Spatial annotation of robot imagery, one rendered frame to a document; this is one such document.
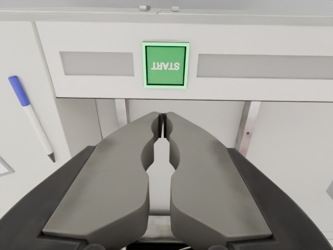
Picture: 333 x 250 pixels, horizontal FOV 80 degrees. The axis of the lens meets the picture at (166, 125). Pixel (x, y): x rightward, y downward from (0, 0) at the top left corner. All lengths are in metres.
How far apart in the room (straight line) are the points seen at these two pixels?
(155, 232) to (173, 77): 0.49
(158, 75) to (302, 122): 0.38
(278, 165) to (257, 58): 0.37
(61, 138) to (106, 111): 0.15
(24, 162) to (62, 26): 0.23
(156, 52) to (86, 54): 0.09
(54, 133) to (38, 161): 0.07
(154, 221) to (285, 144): 0.40
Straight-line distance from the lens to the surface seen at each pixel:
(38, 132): 0.34
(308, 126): 0.56
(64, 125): 0.34
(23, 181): 0.44
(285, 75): 0.31
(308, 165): 0.65
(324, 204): 1.02
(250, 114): 0.45
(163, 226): 0.63
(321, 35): 0.31
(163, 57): 0.26
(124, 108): 0.41
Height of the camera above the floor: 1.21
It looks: 59 degrees down
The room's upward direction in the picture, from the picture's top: 179 degrees counter-clockwise
